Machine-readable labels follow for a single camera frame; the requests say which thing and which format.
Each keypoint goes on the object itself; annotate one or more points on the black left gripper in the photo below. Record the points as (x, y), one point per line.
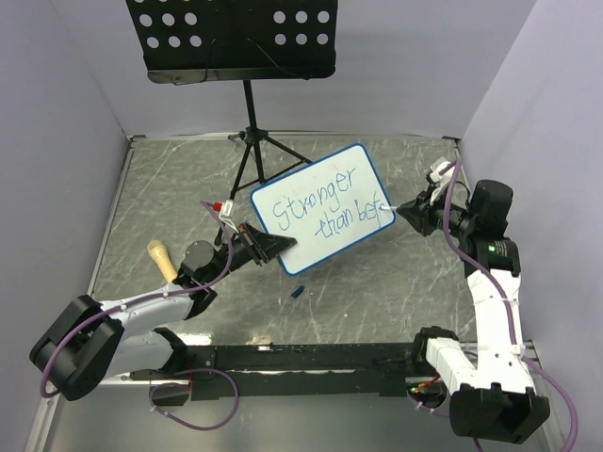
(263, 246)

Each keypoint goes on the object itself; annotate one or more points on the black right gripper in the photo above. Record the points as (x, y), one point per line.
(419, 212)

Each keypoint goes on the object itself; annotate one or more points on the blue marker cap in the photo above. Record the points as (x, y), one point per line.
(297, 292)

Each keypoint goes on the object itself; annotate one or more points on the blue framed whiteboard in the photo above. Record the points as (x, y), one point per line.
(327, 206)

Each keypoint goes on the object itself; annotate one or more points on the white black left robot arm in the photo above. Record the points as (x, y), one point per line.
(93, 340)

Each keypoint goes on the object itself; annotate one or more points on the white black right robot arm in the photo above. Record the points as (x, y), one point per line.
(493, 398)

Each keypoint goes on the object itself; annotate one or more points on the wooden mallet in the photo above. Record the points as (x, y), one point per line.
(159, 254)

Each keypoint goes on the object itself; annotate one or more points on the black music stand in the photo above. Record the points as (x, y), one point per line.
(193, 42)

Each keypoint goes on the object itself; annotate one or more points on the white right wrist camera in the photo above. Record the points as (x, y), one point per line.
(439, 175)

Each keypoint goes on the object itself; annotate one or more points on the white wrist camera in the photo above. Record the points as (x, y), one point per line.
(225, 211)
(439, 175)

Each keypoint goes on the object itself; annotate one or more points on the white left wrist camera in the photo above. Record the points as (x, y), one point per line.
(225, 211)

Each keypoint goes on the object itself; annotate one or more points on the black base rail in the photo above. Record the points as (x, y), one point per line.
(384, 369)

